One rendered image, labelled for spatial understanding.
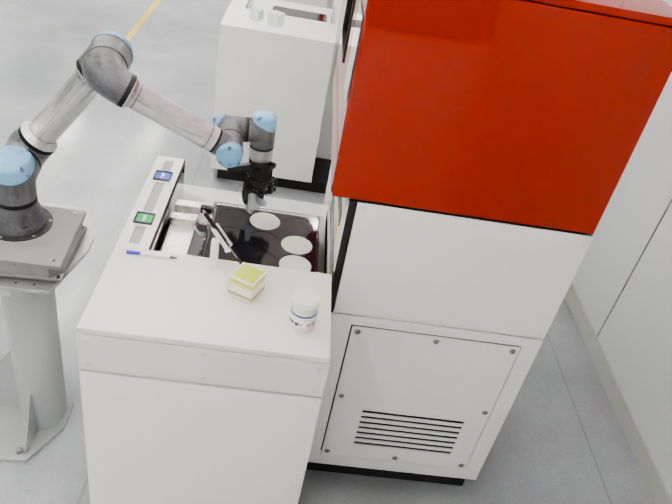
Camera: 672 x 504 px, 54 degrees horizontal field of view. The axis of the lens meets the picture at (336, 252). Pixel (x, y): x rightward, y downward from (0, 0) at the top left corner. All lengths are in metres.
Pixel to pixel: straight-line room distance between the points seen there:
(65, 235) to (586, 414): 2.34
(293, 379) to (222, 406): 0.22
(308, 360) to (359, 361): 0.51
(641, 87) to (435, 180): 0.54
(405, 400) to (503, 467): 0.72
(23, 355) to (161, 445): 0.70
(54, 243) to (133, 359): 0.54
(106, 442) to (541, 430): 1.87
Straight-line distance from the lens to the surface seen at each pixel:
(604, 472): 3.09
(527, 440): 3.03
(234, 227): 2.17
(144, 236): 2.00
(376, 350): 2.12
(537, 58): 1.68
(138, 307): 1.75
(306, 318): 1.68
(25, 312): 2.33
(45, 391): 2.60
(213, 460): 2.00
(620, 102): 1.79
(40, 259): 2.06
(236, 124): 2.02
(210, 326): 1.70
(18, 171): 2.05
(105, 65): 1.88
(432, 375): 2.22
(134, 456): 2.03
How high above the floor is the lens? 2.13
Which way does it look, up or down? 35 degrees down
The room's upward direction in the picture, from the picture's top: 12 degrees clockwise
